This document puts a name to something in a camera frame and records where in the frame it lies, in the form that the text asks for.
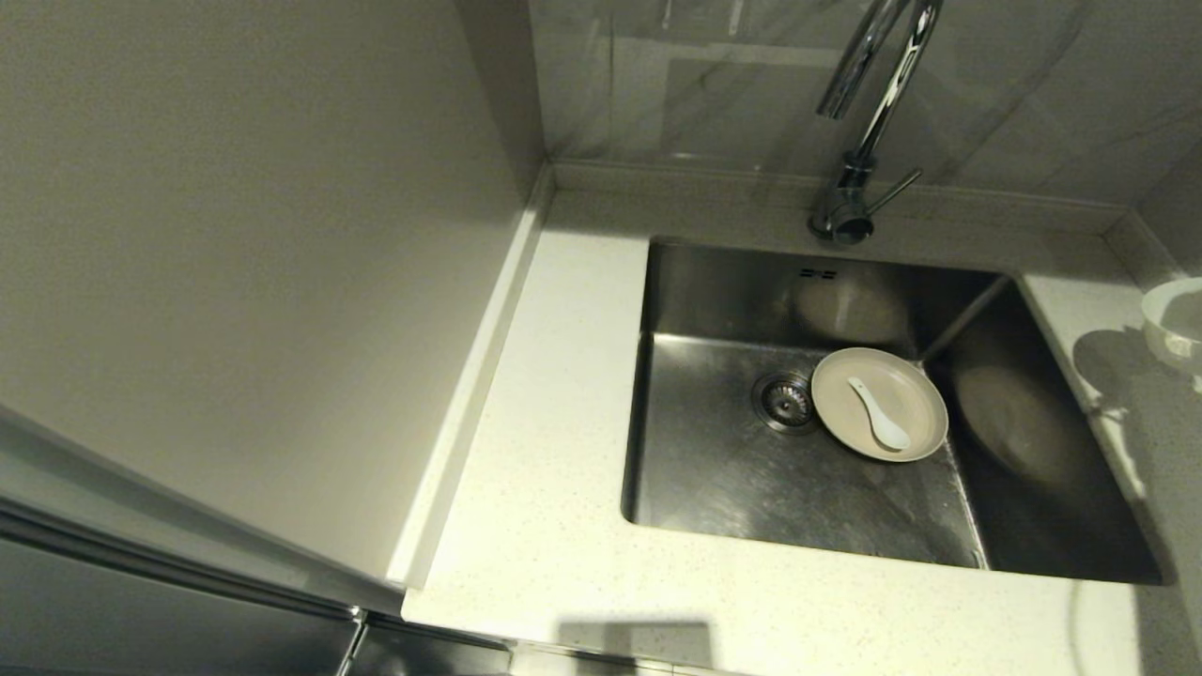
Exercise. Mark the white ceramic bowl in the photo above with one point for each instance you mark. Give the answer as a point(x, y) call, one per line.
point(1169, 319)

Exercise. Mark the round metal drain strainer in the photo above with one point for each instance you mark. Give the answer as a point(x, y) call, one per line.
point(785, 401)

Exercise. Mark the white round plate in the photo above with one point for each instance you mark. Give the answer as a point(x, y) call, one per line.
point(916, 394)

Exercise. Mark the chrome gooseneck faucet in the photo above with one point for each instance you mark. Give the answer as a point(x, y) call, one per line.
point(845, 216)

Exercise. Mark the stainless steel appliance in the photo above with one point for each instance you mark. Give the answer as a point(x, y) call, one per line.
point(141, 601)

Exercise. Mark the stainless steel sink basin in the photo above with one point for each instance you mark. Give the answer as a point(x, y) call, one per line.
point(714, 479)

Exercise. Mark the white ceramic soup spoon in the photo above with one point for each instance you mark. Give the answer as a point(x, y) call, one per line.
point(887, 432)

